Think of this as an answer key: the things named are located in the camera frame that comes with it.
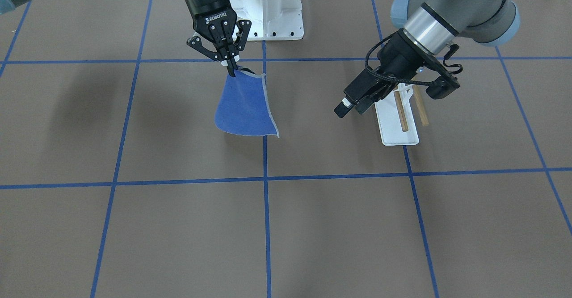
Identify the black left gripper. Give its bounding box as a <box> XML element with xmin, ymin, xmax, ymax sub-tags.
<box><xmin>334</xmin><ymin>30</ymin><xmax>423</xmax><ymax>118</ymax></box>

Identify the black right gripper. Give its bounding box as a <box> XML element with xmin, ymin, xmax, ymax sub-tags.
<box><xmin>185</xmin><ymin>0</ymin><xmax>252</xmax><ymax>77</ymax></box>

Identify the blue microfiber towel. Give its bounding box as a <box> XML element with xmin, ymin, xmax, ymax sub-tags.
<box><xmin>214</xmin><ymin>67</ymin><xmax>280</xmax><ymax>137</ymax></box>

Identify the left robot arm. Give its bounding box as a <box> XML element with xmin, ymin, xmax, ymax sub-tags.
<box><xmin>334</xmin><ymin>0</ymin><xmax>521</xmax><ymax>118</ymax></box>

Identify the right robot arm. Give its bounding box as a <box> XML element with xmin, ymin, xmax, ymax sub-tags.
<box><xmin>1</xmin><ymin>0</ymin><xmax>252</xmax><ymax>77</ymax></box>

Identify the white towel rack base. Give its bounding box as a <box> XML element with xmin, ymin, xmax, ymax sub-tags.
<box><xmin>374</xmin><ymin>84</ymin><xmax>420</xmax><ymax>147</ymax></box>

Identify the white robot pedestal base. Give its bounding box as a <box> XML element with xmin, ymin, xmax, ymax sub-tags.
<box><xmin>230</xmin><ymin>0</ymin><xmax>304</xmax><ymax>41</ymax></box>

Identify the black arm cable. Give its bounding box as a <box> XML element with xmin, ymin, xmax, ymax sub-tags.
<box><xmin>364</xmin><ymin>32</ymin><xmax>443</xmax><ymax>86</ymax></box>

